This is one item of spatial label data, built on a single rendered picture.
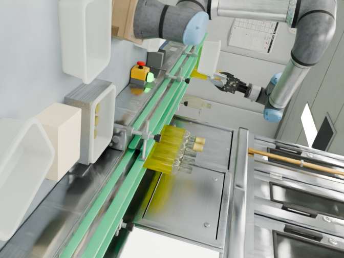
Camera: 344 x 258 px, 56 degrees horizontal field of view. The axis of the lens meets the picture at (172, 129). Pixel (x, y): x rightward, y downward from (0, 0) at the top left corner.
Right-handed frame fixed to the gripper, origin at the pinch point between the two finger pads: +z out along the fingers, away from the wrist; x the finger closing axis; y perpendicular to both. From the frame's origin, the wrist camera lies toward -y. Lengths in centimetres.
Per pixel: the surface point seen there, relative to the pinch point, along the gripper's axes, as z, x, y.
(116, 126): 23, 27, 48
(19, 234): 28, 51, 89
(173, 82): 16.6, 9.5, -7.2
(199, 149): -8.2, 30.0, 22.0
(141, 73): 29.1, 9.2, 12.5
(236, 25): 4, -97, -540
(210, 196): -19, 45, 30
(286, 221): -52, 44, 27
